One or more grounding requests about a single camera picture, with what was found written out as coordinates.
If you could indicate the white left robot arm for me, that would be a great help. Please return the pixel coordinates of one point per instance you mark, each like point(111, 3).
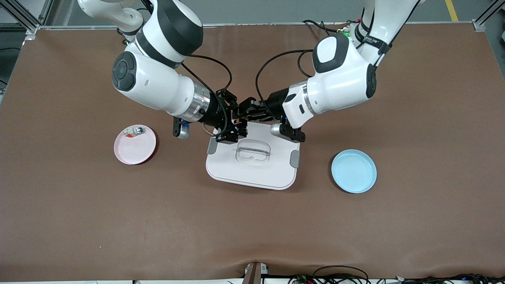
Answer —
point(339, 83)

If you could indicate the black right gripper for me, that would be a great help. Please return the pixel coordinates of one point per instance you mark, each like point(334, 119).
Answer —
point(216, 108)

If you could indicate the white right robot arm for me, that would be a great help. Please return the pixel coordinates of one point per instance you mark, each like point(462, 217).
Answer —
point(158, 83)

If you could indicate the table rear edge rail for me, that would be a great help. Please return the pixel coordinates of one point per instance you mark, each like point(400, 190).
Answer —
point(256, 25)

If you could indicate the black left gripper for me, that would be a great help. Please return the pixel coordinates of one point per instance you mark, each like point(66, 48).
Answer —
point(274, 101)

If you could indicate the orange push button switch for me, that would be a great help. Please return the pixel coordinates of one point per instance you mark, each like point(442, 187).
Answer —
point(238, 117)

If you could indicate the aluminium frame post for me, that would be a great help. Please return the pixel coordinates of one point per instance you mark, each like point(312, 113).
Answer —
point(487, 17)
point(27, 19)

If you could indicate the green push button switch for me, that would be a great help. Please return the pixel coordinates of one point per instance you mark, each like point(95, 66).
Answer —
point(134, 131)

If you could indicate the light blue round plate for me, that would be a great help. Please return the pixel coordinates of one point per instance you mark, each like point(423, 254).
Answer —
point(354, 171)

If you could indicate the grey box latch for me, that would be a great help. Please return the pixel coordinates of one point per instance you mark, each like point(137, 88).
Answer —
point(295, 159)
point(212, 148)

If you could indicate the pink round plate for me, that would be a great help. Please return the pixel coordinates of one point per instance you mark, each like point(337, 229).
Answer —
point(134, 152)

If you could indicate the small metal table bracket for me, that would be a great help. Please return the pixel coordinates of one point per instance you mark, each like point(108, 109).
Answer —
point(254, 274)

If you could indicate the white lidded storage box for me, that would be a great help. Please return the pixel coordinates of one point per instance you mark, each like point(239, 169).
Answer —
point(252, 173)

